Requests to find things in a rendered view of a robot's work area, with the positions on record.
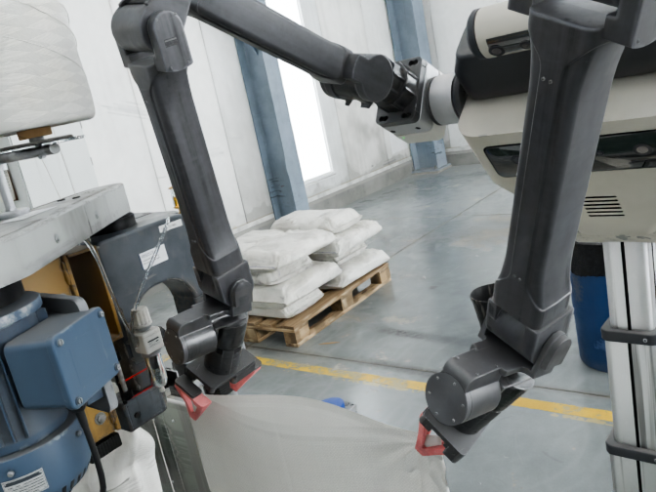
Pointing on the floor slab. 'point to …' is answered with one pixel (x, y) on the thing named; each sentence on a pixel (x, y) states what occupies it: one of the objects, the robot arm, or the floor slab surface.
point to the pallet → (260, 327)
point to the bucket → (481, 300)
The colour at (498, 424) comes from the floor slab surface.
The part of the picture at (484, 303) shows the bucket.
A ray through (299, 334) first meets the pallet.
